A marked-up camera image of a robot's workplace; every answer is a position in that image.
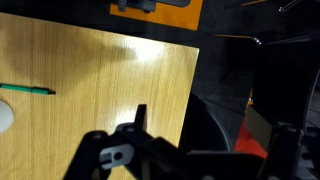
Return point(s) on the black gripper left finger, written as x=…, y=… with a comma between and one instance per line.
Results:
x=100, y=156

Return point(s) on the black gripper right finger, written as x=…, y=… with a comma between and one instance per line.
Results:
x=283, y=150

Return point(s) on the white printed mug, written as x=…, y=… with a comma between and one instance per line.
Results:
x=4, y=116

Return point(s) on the green pen with black tip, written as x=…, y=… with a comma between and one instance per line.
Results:
x=23, y=88

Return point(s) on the black chair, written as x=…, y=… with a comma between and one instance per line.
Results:
x=203, y=126

